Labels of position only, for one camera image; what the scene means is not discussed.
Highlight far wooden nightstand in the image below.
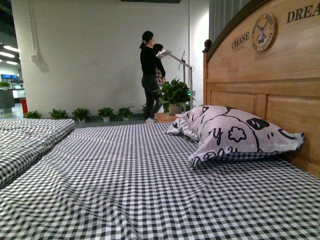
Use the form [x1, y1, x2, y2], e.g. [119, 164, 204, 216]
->
[154, 112, 178, 123]

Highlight large potted green plant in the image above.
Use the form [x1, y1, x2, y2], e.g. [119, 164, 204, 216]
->
[153, 78, 194, 114]

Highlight small potted plant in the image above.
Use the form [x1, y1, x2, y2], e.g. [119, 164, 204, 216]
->
[98, 107, 115, 122]
[24, 110, 42, 119]
[117, 107, 133, 121]
[72, 107, 90, 123]
[49, 108, 69, 120]

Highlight person in black clothes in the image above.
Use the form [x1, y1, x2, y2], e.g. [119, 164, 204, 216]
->
[139, 30, 166, 124]

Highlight white cartoon print pillow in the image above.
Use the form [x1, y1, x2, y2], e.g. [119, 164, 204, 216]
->
[166, 105, 305, 168]

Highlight white floor lamp stand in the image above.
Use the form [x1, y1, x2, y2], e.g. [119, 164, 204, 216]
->
[156, 49, 195, 114]

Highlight black white checkered bedsheet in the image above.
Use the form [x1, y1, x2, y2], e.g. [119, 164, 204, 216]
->
[0, 123, 320, 240]

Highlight wooden bed headboard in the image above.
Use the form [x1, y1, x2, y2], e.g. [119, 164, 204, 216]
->
[203, 0, 320, 176]

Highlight round windmill headboard emblem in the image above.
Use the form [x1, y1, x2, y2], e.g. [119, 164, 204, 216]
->
[251, 13, 276, 52]

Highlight folded checkered blanket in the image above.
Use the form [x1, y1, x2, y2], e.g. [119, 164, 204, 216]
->
[0, 118, 75, 186]

